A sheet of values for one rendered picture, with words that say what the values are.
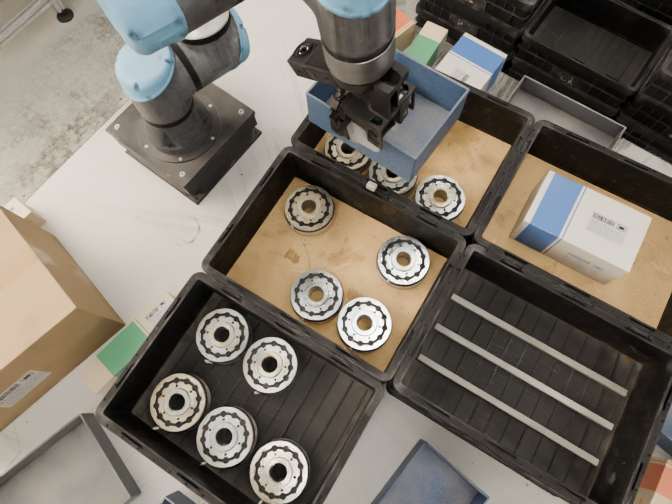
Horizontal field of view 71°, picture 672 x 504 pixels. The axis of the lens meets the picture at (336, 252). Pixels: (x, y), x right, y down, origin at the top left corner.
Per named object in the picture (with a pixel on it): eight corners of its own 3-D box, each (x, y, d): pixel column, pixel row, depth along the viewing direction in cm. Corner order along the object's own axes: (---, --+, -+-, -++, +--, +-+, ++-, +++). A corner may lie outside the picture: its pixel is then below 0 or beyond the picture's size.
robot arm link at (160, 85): (125, 97, 100) (95, 52, 88) (179, 64, 103) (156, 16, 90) (155, 135, 98) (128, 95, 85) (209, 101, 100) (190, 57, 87)
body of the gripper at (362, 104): (380, 154, 61) (376, 107, 49) (328, 119, 63) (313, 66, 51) (415, 109, 61) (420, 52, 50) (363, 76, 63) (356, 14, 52)
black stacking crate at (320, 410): (124, 414, 89) (93, 415, 78) (215, 284, 97) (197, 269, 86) (298, 540, 82) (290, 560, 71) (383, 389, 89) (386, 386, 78)
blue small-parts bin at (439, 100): (308, 120, 78) (304, 92, 71) (360, 60, 81) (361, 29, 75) (409, 183, 73) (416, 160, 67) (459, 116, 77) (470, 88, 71)
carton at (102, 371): (110, 394, 101) (95, 394, 96) (93, 375, 103) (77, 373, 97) (192, 313, 106) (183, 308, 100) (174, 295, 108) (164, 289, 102)
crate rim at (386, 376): (200, 271, 88) (196, 267, 85) (288, 148, 95) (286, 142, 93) (387, 386, 80) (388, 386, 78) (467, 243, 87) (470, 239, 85)
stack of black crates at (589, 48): (492, 98, 185) (521, 33, 153) (530, 47, 192) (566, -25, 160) (585, 150, 177) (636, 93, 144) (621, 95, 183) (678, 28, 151)
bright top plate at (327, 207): (274, 213, 96) (274, 212, 95) (305, 177, 98) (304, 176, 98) (313, 240, 94) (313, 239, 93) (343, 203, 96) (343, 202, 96)
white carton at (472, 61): (458, 57, 125) (465, 32, 116) (497, 79, 122) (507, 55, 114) (415, 109, 121) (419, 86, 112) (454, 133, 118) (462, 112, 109)
